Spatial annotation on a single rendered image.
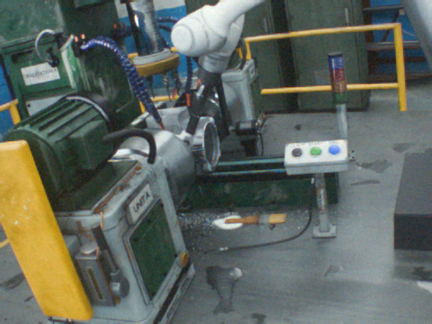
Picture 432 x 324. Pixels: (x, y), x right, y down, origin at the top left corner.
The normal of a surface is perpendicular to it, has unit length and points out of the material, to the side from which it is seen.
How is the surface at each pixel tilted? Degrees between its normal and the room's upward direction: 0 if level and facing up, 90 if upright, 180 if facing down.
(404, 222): 90
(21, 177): 90
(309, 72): 90
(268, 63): 90
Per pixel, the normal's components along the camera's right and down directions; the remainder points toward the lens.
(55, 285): -0.27, 0.42
